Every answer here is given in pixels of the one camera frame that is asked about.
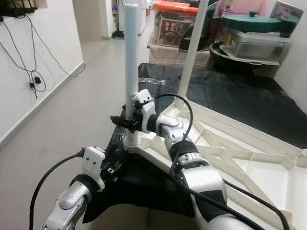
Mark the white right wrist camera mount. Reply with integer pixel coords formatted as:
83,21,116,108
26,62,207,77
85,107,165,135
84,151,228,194
132,89,158,132

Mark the pink box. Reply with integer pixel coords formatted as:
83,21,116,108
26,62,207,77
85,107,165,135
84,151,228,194
225,0,269,15

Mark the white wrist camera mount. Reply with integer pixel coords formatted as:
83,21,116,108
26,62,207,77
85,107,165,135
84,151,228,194
81,146,107,192
132,89,158,132

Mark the black plastic bag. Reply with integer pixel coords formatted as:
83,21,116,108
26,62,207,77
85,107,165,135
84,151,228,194
180,5,221,51

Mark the black tablecloth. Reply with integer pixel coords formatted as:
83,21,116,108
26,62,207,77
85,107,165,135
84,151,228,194
82,62,307,223

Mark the white plastic table top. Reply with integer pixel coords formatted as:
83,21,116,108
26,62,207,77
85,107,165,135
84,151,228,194
122,98,307,230

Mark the black basin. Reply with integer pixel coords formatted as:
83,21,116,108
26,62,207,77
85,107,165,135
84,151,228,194
209,43,283,73

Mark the clear plastic bag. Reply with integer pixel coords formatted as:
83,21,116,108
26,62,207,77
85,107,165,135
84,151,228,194
142,78,166,86

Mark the dark wall cable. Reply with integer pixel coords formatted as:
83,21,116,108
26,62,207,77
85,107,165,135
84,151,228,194
0,17,47,99

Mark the stone ledge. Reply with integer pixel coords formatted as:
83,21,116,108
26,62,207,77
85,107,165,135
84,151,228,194
149,43,212,65

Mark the thin grey wall cable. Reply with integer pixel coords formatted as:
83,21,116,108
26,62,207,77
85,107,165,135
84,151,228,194
24,14,86,77

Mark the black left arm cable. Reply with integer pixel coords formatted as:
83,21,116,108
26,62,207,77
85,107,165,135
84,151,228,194
29,149,87,230

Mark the green pot lid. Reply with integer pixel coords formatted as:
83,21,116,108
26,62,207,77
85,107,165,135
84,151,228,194
223,12,283,33

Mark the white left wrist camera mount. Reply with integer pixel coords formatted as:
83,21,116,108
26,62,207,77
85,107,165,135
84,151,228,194
81,146,107,192

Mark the clear plastic storage box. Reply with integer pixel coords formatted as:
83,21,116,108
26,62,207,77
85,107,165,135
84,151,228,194
223,30,293,64

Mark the black and orange device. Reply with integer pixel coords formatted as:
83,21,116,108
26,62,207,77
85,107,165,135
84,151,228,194
0,0,39,17

